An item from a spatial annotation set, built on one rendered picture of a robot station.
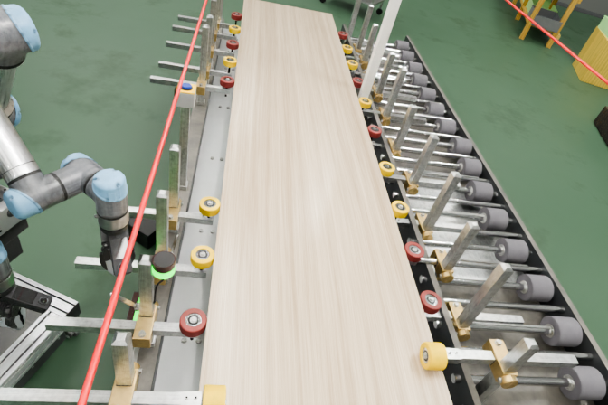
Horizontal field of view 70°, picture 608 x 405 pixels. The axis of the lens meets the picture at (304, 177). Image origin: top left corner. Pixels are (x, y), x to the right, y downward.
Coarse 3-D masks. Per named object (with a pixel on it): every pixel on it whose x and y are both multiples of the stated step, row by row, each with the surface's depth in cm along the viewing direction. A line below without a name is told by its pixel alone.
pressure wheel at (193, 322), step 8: (184, 312) 131; (192, 312) 132; (200, 312) 133; (184, 320) 129; (192, 320) 130; (200, 320) 131; (184, 328) 128; (192, 328) 128; (200, 328) 129; (192, 336) 129
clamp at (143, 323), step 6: (156, 306) 135; (138, 312) 132; (156, 312) 134; (138, 318) 131; (144, 318) 131; (150, 318) 132; (156, 318) 136; (138, 324) 130; (144, 324) 130; (150, 324) 130; (138, 330) 128; (150, 330) 129; (138, 336) 127; (150, 336) 128; (132, 342) 127; (138, 342) 127; (144, 342) 127; (150, 342) 129
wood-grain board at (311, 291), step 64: (256, 0) 352; (256, 64) 266; (320, 64) 285; (256, 128) 214; (320, 128) 226; (256, 192) 179; (320, 192) 188; (384, 192) 197; (256, 256) 154; (320, 256) 160; (384, 256) 167; (256, 320) 135; (320, 320) 140; (384, 320) 145; (256, 384) 120; (320, 384) 124; (384, 384) 128
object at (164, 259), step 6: (162, 252) 119; (168, 252) 120; (156, 258) 117; (162, 258) 118; (168, 258) 118; (174, 258) 119; (156, 264) 116; (162, 264) 116; (168, 264) 117; (156, 288) 126; (156, 294) 128
